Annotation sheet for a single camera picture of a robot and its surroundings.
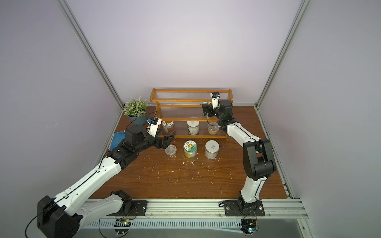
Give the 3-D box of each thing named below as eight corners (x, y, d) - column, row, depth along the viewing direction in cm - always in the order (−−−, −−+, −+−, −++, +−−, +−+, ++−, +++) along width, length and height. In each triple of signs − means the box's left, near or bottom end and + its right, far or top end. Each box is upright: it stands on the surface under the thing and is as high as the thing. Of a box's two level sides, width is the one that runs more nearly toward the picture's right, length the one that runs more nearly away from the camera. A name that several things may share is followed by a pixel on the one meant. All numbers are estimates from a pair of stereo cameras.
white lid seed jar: (205, 159, 91) (206, 152, 84) (204, 147, 97) (205, 140, 90) (218, 159, 91) (220, 152, 84) (217, 147, 97) (218, 140, 90)
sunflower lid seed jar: (184, 158, 92) (183, 152, 85) (185, 146, 97) (184, 140, 91) (197, 158, 92) (197, 152, 85) (197, 146, 97) (197, 139, 91)
